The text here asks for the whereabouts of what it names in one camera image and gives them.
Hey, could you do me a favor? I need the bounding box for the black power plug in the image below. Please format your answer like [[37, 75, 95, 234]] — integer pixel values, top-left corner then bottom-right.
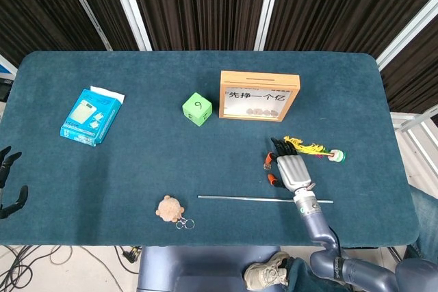
[[121, 246, 142, 265]]

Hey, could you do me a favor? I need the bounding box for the thin silver metal rod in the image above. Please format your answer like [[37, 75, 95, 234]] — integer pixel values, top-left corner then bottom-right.
[[197, 195, 334, 204]]

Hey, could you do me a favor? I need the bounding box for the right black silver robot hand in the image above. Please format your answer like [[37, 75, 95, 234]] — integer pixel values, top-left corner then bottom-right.
[[263, 137, 314, 193]]

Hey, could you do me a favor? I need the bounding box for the black floor cable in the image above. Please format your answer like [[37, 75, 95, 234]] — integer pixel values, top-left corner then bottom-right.
[[0, 244, 140, 292]]

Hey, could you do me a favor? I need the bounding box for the white partition frame post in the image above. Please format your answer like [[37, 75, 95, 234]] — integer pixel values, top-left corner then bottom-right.
[[57, 0, 114, 52], [375, 0, 438, 71], [105, 0, 153, 52], [253, 0, 285, 52]]

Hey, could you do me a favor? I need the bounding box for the colourful feather shuttlecock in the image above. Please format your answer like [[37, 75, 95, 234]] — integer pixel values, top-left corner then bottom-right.
[[283, 135, 347, 163]]

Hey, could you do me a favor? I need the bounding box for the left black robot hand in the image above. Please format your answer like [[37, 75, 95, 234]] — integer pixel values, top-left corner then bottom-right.
[[0, 146, 29, 220]]

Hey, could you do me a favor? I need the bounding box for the blue jeans leg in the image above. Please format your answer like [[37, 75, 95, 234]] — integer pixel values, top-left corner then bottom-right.
[[409, 182, 438, 263]]

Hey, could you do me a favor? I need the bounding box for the green foam number die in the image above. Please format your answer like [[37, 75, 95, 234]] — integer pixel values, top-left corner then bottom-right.
[[181, 92, 213, 127]]

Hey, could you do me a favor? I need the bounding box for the beige sneaker shoe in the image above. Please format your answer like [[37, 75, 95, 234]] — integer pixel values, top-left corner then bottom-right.
[[243, 251, 292, 291]]

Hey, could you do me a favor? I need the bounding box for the blue cardboard product box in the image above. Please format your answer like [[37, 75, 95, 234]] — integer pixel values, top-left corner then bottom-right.
[[60, 85, 125, 148]]

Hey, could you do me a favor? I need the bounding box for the beige plush pompom keychain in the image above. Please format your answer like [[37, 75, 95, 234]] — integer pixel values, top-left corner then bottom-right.
[[155, 195, 196, 230]]

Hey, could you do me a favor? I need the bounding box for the wooden frame money box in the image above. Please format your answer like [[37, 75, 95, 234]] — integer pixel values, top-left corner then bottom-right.
[[218, 70, 302, 122]]

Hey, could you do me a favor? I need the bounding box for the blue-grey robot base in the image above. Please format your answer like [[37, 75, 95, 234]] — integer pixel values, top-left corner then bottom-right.
[[136, 245, 287, 292]]

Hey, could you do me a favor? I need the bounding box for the aluminium profile frame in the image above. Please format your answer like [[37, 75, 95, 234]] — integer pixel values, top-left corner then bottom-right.
[[389, 105, 438, 185]]

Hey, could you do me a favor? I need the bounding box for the teal blue table cloth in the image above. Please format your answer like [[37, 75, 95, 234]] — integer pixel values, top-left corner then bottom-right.
[[0, 50, 421, 248]]

